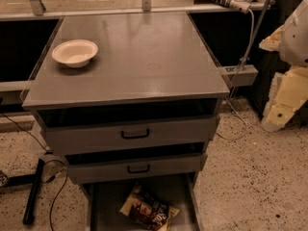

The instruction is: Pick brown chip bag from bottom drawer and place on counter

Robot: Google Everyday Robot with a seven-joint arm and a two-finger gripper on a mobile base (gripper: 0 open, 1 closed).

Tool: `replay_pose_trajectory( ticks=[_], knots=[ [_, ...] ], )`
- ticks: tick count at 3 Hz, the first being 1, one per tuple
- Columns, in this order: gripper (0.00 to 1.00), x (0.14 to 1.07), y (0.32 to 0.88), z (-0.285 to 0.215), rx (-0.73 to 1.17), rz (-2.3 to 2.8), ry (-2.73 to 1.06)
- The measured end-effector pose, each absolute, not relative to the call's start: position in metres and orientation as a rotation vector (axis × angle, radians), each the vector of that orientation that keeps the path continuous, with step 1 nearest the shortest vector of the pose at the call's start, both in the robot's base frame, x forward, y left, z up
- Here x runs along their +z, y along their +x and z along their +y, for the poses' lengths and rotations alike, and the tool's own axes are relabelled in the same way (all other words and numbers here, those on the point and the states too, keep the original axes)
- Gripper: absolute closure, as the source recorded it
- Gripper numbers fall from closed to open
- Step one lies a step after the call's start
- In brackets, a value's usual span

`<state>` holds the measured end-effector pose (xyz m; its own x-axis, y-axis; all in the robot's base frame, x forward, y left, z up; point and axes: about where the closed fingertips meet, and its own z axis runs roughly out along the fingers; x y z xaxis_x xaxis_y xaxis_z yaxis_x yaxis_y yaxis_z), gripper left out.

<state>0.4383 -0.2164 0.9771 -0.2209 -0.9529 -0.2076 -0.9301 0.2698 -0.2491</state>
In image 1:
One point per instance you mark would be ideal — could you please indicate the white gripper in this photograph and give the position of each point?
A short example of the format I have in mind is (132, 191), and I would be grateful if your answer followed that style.
(295, 38)

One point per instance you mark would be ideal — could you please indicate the brown chip bag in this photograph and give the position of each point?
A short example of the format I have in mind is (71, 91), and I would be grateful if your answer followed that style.
(145, 208)

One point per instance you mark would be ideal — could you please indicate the grey drawer cabinet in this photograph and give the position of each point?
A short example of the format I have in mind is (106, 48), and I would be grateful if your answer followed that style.
(142, 58)

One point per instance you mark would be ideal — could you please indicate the grey middle drawer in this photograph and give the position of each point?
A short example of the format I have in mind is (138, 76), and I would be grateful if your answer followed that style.
(136, 163)

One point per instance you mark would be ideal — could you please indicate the grey drawer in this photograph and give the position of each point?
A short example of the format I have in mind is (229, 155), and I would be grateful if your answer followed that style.
(82, 130)
(107, 198)
(136, 163)

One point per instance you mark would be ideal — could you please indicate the grey bottom drawer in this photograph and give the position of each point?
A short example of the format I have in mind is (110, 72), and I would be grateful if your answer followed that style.
(107, 198)

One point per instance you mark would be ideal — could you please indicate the grey top drawer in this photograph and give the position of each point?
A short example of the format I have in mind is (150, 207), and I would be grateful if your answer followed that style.
(82, 130)

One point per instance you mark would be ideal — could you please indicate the white paper bowl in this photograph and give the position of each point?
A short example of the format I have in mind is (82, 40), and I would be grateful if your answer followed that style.
(75, 53)

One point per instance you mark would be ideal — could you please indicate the grey metal rail bracket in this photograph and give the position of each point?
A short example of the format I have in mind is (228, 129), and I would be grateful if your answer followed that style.
(238, 78)

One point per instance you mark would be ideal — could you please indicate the black top drawer handle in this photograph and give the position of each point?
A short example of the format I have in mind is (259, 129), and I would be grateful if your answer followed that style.
(135, 135)

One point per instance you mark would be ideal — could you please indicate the black drawer handle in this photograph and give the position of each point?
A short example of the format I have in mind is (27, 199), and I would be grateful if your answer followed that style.
(135, 135)
(138, 169)

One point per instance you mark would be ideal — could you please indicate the black middle drawer handle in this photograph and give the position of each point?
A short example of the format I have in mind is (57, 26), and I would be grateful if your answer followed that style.
(138, 169)

